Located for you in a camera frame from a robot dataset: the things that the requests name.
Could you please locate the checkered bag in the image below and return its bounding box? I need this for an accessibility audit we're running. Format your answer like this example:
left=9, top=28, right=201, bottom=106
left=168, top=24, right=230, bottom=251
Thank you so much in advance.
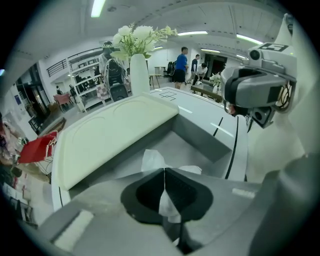
left=96, top=83, right=109, bottom=101

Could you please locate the long ceiling light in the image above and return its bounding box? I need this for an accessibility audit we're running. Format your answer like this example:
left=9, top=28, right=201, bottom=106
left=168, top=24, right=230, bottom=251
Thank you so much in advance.
left=90, top=0, right=106, bottom=18
left=235, top=34, right=264, bottom=45
left=176, top=30, right=209, bottom=37

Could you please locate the dark low bench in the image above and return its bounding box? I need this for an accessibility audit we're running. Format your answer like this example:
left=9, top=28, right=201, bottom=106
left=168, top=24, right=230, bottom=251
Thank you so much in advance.
left=190, top=84, right=224, bottom=103

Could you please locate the small vase with white flowers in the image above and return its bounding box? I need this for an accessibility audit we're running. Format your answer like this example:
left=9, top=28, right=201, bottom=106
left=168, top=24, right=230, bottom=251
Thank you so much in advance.
left=209, top=71, right=224, bottom=95

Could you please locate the tall white vase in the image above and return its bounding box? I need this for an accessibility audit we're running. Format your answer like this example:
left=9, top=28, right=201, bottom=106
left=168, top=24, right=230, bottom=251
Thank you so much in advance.
left=129, top=53, right=151, bottom=96

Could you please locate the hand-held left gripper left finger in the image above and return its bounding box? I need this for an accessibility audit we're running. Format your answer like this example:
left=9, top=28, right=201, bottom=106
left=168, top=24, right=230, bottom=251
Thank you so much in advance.
left=37, top=167, right=177, bottom=256

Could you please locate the grey head-worn camera headset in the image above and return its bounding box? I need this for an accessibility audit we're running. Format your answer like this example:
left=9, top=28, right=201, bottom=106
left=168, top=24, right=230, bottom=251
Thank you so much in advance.
left=220, top=42, right=298, bottom=130

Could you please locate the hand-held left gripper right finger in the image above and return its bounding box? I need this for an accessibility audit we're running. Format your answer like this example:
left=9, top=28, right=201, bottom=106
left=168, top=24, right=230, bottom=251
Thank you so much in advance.
left=164, top=167, right=262, bottom=256

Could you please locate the white tissue item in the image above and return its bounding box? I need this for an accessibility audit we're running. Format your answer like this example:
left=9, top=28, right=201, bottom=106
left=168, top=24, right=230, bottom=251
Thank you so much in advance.
left=141, top=149, right=202, bottom=224

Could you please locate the white artificial flower bouquet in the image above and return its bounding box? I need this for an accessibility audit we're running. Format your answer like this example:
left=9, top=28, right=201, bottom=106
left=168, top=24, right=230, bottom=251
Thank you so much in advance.
left=109, top=21, right=179, bottom=60

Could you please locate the red bag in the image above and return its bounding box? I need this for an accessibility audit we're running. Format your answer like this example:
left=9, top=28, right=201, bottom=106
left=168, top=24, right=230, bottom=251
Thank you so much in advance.
left=18, top=130, right=59, bottom=165

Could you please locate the white storage shelf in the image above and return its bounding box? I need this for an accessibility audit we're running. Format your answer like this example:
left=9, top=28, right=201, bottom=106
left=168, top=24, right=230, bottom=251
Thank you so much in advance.
left=66, top=53, right=107, bottom=114

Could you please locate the light wooden table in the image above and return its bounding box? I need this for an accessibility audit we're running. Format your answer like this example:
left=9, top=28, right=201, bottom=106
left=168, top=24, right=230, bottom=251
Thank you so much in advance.
left=148, top=73, right=163, bottom=90

